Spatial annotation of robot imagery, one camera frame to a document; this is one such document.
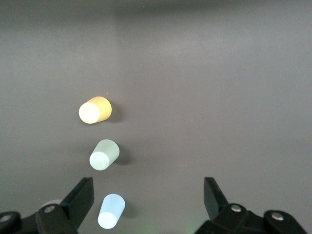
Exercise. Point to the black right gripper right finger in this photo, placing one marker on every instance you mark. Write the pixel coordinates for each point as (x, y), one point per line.
(219, 214)

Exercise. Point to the light blue plastic cup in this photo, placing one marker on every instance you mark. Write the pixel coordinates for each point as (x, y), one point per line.
(111, 210)

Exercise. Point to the dark grey table mat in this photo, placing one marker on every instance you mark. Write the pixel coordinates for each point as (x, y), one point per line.
(195, 85)

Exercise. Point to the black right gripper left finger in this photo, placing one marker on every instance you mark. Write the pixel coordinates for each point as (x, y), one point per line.
(73, 209)

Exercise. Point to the yellow plastic cup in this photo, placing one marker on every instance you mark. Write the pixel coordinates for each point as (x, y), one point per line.
(93, 111)

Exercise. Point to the pale green plastic cup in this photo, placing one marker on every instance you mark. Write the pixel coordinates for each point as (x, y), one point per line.
(103, 154)

